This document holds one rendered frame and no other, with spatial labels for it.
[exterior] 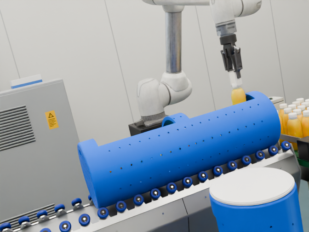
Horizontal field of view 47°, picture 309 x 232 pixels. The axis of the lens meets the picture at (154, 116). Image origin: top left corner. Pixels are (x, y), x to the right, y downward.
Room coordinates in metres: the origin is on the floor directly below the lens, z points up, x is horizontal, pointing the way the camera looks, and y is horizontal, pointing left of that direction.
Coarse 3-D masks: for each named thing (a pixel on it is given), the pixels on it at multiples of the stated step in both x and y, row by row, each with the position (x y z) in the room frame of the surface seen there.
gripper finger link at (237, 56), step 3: (237, 54) 1.60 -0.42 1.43; (237, 57) 1.60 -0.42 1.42; (240, 57) 1.61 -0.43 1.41; (237, 60) 1.60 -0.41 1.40; (240, 60) 1.61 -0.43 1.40; (237, 63) 1.60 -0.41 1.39; (240, 63) 1.61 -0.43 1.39; (237, 66) 1.60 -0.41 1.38; (240, 66) 1.61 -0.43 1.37; (237, 69) 1.61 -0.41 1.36; (240, 69) 1.61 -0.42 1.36
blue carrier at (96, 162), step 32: (256, 96) 1.62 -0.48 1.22; (160, 128) 1.45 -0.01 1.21; (192, 128) 1.45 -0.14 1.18; (224, 128) 1.48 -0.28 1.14; (256, 128) 1.52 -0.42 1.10; (96, 160) 1.32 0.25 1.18; (128, 160) 1.34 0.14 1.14; (160, 160) 1.37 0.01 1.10; (192, 160) 1.42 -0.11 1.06; (224, 160) 1.50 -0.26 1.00; (96, 192) 1.29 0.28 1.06; (128, 192) 1.34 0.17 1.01
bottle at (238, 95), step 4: (232, 88) 1.66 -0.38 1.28; (236, 88) 1.64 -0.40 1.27; (240, 88) 1.64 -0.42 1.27; (232, 92) 1.65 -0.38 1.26; (236, 92) 1.63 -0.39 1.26; (240, 92) 1.63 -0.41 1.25; (244, 92) 1.64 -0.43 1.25; (232, 96) 1.65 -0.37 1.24; (236, 96) 1.63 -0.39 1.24; (240, 96) 1.62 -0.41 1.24; (244, 96) 1.63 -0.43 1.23; (232, 100) 1.65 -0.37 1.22; (236, 100) 1.63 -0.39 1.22; (240, 100) 1.62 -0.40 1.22; (244, 100) 1.63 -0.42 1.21
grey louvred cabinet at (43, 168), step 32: (0, 96) 2.80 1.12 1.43; (32, 96) 2.87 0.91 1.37; (64, 96) 2.94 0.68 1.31; (0, 128) 2.77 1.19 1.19; (32, 128) 2.84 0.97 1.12; (64, 128) 2.92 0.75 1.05; (0, 160) 2.75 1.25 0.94; (32, 160) 2.82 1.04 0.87; (64, 160) 2.90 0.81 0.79; (0, 192) 2.73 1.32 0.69; (32, 192) 2.80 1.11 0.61; (64, 192) 2.88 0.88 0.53; (0, 224) 2.71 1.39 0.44
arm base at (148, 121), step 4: (164, 112) 2.21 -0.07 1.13; (144, 116) 2.18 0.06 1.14; (148, 116) 2.16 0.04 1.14; (152, 116) 2.15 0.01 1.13; (156, 116) 2.16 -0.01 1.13; (160, 116) 2.17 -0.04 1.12; (164, 116) 2.19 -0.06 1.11; (140, 120) 2.19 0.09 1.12; (144, 120) 2.18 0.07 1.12; (148, 120) 2.16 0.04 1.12; (152, 120) 2.15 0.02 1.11; (156, 120) 2.15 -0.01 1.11; (160, 120) 2.16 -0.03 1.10; (136, 124) 2.17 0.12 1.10; (140, 124) 2.18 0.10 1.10; (144, 124) 2.16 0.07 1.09; (148, 124) 2.12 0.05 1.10; (152, 124) 2.13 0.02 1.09
